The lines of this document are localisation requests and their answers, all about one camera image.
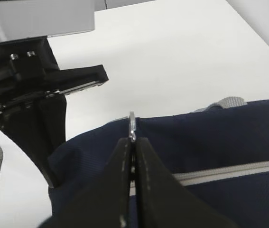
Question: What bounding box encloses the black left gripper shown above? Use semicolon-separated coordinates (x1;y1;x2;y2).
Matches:
0;38;109;188

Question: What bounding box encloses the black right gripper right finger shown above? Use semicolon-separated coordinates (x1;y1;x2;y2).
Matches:
135;138;238;228

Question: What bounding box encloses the navy and white lunch bag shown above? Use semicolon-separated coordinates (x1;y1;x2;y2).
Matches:
42;97;269;228

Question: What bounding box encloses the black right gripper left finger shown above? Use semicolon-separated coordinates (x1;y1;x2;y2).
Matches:
41;138;131;228

